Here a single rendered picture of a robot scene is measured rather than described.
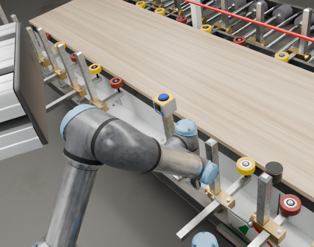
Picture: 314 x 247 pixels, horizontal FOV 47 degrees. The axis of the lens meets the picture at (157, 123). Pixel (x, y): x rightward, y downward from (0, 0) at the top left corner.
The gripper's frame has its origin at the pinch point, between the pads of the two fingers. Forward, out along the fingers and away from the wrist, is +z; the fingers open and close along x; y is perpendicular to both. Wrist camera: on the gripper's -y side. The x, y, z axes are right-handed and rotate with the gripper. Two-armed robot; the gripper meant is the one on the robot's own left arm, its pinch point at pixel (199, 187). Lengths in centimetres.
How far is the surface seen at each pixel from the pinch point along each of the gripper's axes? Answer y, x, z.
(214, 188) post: -4.1, -5.1, 4.7
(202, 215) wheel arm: -3.3, 6.2, 10.2
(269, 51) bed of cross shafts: 7, -120, 9
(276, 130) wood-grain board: -18.7, -45.3, 1.9
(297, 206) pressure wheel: -37.5, -7.2, 1.2
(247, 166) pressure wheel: -13.9, -18.9, 1.5
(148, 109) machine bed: 59, -51, 15
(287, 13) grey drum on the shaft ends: 11, -174, 10
